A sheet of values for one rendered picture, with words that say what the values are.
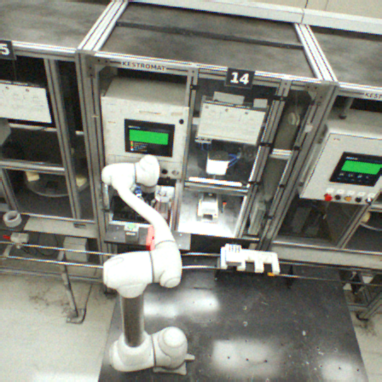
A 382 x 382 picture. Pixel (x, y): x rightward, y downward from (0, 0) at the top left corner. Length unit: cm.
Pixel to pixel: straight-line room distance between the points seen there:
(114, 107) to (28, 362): 197
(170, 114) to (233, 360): 139
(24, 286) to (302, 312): 218
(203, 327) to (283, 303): 56
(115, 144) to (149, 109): 29
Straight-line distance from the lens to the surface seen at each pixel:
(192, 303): 232
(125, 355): 190
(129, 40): 191
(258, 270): 231
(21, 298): 325
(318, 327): 247
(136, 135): 181
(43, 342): 303
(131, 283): 147
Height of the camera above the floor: 271
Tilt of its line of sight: 44 degrees down
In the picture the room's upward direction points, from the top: 8 degrees clockwise
